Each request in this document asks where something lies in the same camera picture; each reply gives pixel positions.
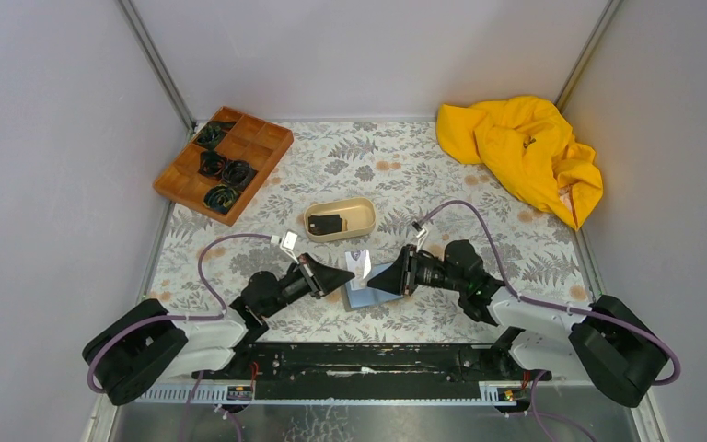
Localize grey card holder wallet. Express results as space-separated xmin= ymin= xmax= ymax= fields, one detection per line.
xmin=343 ymin=265 xmax=402 ymax=311

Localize white VIP card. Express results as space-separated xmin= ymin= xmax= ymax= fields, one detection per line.
xmin=344 ymin=250 xmax=372 ymax=289

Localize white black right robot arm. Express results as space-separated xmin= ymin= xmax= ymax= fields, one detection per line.
xmin=367 ymin=240 xmax=670 ymax=408

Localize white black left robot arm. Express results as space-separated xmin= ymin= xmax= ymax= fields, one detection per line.
xmin=83 ymin=253 xmax=355 ymax=405

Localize beige oval plastic tray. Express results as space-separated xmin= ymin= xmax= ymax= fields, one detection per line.
xmin=304 ymin=197 xmax=377 ymax=243

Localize floral patterned table mat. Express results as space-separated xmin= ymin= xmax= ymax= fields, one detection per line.
xmin=146 ymin=122 xmax=591 ymax=314

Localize dark rolled ribbon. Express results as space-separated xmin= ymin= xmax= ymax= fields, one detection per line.
xmin=194 ymin=121 xmax=237 ymax=150
xmin=203 ymin=184 xmax=241 ymax=215
xmin=222 ymin=160 xmax=257 ymax=192
xmin=198 ymin=150 xmax=227 ymax=180

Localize yellow crumpled cloth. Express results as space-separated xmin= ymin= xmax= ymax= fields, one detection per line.
xmin=435 ymin=96 xmax=604 ymax=230

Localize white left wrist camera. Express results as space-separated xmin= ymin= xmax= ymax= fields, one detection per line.
xmin=270 ymin=230 xmax=299 ymax=263

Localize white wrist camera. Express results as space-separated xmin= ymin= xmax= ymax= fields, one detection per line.
xmin=411 ymin=221 xmax=429 ymax=250
xmin=270 ymin=230 xmax=299 ymax=263

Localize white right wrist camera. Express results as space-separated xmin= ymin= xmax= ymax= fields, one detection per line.
xmin=411 ymin=221 xmax=429 ymax=250

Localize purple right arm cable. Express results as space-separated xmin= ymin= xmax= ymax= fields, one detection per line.
xmin=417 ymin=200 xmax=682 ymax=387

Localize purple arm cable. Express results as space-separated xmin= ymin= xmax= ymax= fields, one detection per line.
xmin=87 ymin=232 xmax=278 ymax=395
xmin=417 ymin=200 xmax=682 ymax=387

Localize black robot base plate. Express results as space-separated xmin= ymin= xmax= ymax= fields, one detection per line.
xmin=205 ymin=342 xmax=538 ymax=401

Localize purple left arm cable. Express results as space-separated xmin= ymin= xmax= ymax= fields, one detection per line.
xmin=87 ymin=232 xmax=278 ymax=395

